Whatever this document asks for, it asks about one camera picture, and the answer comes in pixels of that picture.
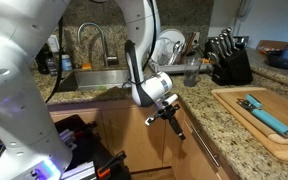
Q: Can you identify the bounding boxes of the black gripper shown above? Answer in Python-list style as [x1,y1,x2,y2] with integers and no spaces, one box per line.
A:
[157,104,186,141]

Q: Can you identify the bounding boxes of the wooden kitchen drawer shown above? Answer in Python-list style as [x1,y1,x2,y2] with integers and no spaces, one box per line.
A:
[180,99,240,180]

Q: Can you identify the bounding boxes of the wooden sink cabinet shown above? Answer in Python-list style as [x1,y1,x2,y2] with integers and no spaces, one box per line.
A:
[47,98,185,174]

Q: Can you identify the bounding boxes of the clear drinking glass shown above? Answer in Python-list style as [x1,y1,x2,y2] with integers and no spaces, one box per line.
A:
[183,55,202,88]

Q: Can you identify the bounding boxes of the metal dish rack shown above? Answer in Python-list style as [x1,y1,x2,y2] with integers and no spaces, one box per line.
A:
[152,61,215,75]

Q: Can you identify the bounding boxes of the clear glass bowl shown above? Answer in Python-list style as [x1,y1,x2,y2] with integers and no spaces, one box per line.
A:
[153,36,175,64]

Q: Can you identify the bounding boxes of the metal serving spoons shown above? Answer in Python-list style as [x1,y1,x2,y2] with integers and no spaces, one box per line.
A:
[168,39,185,66]

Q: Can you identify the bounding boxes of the black knife block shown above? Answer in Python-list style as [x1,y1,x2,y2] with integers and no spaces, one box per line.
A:
[211,48,254,86]

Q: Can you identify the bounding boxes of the dark wooden utensil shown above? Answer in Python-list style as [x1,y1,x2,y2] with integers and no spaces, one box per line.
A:
[180,31,197,64]

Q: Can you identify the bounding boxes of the orange black clamp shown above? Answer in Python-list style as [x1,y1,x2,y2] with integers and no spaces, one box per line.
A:
[96,149,128,179]

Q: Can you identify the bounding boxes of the teal can opener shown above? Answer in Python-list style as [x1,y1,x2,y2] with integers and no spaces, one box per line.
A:
[237,93,288,139]

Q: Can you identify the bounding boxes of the white plate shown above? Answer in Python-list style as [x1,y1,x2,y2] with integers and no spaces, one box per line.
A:
[157,28,187,64]

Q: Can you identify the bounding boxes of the curved metal faucet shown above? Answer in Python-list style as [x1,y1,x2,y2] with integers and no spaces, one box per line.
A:
[76,21,120,68]

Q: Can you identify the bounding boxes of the stainless steel sink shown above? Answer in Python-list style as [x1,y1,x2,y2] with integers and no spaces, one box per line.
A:
[55,68,133,93]

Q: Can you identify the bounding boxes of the silver aluminium profile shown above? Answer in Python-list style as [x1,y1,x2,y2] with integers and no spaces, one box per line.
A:
[58,160,97,180]

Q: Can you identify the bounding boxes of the wooden cutting board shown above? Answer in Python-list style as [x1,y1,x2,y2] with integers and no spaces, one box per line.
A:
[211,86,288,164]

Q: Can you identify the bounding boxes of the stacked silver profiles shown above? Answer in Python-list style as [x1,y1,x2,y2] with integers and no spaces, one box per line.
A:
[58,129,78,151]

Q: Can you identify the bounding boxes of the orange sponge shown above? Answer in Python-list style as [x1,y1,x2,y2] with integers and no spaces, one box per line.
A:
[81,62,93,71]

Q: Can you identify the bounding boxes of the brown cardboard box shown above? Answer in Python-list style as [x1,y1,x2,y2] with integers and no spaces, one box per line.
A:
[256,39,285,54]

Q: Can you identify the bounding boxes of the dark blue bowl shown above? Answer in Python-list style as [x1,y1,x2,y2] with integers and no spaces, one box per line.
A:
[266,43,288,70]

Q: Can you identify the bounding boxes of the metal drawer handle bar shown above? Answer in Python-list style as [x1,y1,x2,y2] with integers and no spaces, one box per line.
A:
[190,124,221,168]

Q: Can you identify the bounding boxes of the steel handled kitchen knife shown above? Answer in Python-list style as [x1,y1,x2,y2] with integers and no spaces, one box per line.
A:
[206,51,222,68]
[207,39,220,56]
[225,26,238,51]
[213,37,227,58]
[218,32,233,53]

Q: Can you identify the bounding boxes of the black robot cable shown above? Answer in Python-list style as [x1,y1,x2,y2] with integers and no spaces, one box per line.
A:
[44,15,65,104]

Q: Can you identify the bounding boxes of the white wall outlet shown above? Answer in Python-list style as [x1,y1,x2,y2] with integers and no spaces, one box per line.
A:
[47,34,60,54]

